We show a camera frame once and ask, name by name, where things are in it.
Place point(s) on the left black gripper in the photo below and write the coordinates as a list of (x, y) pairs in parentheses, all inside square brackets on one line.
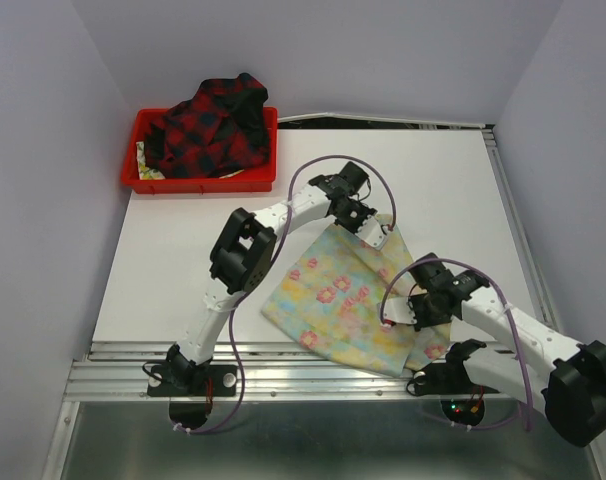
[(365, 213)]

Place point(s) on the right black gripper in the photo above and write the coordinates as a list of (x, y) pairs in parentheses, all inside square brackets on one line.
[(421, 321)]

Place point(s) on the pastel floral skirt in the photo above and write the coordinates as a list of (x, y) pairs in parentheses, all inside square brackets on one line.
[(328, 302)]

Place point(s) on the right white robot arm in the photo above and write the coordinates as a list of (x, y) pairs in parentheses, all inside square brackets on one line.
[(546, 371)]

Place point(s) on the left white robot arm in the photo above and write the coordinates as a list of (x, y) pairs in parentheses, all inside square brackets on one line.
[(246, 249)]

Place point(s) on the red plastic bin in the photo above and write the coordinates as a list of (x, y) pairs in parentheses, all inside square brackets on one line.
[(135, 176)]

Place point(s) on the red black plaid skirt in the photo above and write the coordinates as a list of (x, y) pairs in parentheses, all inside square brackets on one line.
[(221, 130)]

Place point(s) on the yellow floral cloth in bin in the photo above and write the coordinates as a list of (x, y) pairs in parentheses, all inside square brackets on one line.
[(147, 167)]

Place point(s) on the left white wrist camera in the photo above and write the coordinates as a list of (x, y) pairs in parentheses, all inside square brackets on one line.
[(376, 231)]

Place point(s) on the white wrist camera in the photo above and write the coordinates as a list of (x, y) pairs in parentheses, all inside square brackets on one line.
[(376, 231), (396, 311)]

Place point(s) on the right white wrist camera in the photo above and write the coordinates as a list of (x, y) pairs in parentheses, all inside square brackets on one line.
[(396, 311)]

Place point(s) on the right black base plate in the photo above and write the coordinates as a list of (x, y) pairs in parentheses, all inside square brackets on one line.
[(444, 379)]

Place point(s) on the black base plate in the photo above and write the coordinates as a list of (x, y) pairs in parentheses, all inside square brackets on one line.
[(444, 379), (210, 381)]

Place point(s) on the aluminium right rail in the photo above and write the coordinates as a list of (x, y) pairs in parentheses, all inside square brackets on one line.
[(536, 284)]

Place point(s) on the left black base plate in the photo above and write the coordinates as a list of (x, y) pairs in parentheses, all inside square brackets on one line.
[(210, 381)]

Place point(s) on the aluminium front rail frame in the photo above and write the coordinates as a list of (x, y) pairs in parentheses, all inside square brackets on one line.
[(302, 417)]

